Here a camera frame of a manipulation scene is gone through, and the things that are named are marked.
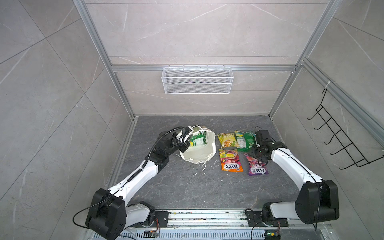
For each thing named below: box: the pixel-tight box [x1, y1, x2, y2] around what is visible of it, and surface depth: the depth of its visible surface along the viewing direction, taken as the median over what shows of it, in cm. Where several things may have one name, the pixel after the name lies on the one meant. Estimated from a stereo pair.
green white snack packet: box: [189, 130, 207, 147], surface depth 102 cm
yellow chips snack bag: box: [217, 133, 240, 148], surface depth 102 cm
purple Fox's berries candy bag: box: [244, 153, 269, 176], surface depth 90 cm
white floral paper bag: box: [179, 126, 217, 164], surface depth 85 cm
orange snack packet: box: [218, 149, 244, 172], surface depth 94 cm
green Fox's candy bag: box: [234, 130, 258, 153], surface depth 103 cm
